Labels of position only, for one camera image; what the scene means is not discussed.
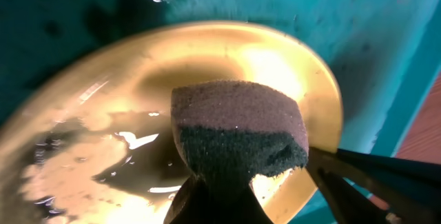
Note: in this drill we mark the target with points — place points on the yellow-green plate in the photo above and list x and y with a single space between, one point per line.
95 145

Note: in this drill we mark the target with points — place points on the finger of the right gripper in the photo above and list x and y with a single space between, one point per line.
347 204
409 191

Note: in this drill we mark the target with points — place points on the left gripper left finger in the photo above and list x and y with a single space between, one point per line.
191 205

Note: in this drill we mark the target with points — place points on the green scouring sponge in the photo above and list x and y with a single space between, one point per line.
227 132

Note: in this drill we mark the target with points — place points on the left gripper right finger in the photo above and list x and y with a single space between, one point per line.
249 210

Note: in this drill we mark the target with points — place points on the teal plastic serving tray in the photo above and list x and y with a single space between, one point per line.
384 54

